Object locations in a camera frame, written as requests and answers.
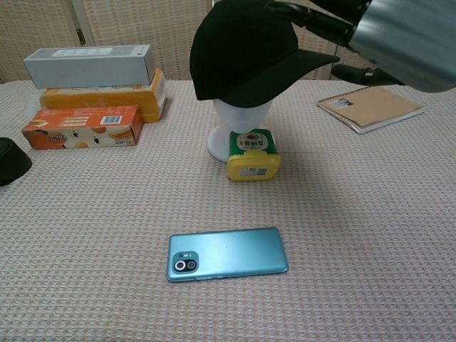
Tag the pink white woven tablecloth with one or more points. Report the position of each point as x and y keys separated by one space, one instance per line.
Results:
x=107 y=213

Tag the white foam mannequin head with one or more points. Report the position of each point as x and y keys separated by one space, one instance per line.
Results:
x=242 y=117

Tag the long grey white box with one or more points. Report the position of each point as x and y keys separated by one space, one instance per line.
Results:
x=89 y=69

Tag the green container with yellow lid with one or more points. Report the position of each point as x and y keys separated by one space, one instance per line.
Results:
x=253 y=167

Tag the brown spiral notebook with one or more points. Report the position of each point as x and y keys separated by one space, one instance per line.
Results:
x=374 y=107

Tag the brass screen hinge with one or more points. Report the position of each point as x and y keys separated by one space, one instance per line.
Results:
x=80 y=35

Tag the black object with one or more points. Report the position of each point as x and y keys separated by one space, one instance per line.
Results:
x=10 y=164

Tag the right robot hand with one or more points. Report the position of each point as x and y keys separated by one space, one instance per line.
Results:
x=406 y=39

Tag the black baseball cap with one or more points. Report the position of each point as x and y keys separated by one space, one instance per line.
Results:
x=242 y=53

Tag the yellow food box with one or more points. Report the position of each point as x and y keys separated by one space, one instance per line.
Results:
x=107 y=98

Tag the light blue smartphone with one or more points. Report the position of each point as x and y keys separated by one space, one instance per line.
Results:
x=235 y=253

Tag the beige woven folding screen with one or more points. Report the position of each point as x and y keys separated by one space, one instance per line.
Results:
x=142 y=32

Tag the orange snack box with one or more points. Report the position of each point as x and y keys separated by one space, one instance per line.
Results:
x=82 y=132

